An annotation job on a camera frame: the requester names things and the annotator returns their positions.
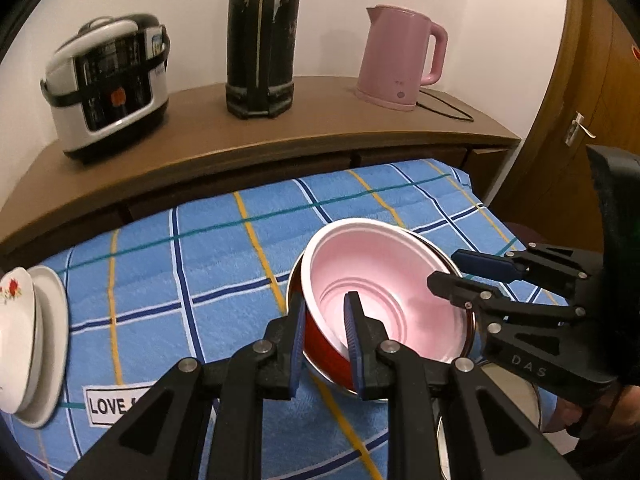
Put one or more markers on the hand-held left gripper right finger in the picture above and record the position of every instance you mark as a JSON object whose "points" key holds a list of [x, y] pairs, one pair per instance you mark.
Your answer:
{"points": [[351, 335]]}

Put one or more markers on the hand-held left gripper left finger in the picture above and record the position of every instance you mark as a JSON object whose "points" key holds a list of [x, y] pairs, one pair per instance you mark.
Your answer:
{"points": [[298, 332]]}

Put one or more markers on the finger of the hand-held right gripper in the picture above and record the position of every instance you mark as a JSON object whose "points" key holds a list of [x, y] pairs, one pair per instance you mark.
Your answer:
{"points": [[480, 261], [455, 287]]}

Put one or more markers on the stainless steel bowl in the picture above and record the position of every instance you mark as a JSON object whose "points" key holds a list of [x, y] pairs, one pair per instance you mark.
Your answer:
{"points": [[324, 384]]}

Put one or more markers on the red plastic bowl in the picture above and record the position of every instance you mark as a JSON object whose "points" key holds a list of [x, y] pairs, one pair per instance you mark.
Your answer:
{"points": [[390, 270]]}

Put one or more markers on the white plate with pink rim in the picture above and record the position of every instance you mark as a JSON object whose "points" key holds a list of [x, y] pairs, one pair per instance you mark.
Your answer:
{"points": [[35, 385]]}

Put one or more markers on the white plate with red roses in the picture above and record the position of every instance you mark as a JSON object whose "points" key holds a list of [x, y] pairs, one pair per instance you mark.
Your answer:
{"points": [[12, 340]]}

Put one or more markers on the person's right hand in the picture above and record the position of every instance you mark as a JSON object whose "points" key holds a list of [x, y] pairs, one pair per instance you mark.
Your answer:
{"points": [[565, 414]]}

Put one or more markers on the blue plaid blanket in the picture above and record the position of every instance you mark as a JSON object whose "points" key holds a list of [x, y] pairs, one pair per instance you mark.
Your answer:
{"points": [[210, 270]]}

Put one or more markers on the brown wooden sideboard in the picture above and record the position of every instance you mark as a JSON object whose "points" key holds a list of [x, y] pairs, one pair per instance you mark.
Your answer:
{"points": [[300, 135]]}

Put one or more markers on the white blanket label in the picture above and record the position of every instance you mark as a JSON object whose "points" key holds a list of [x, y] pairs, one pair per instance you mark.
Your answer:
{"points": [[107, 405]]}

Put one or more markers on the pink electric kettle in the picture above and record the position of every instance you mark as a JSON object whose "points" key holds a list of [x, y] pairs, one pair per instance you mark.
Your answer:
{"points": [[395, 55]]}

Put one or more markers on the brown wooden door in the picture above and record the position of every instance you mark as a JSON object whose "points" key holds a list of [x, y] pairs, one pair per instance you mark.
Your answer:
{"points": [[605, 75]]}

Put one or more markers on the plain white plate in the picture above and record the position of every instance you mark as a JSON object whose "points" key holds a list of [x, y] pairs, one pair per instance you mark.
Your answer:
{"points": [[54, 330]]}

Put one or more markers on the black thermos flask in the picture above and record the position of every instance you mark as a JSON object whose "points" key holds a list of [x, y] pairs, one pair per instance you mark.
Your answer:
{"points": [[260, 45]]}

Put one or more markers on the white and black rice cooker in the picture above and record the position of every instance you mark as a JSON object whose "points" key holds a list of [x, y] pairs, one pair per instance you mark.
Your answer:
{"points": [[105, 90]]}

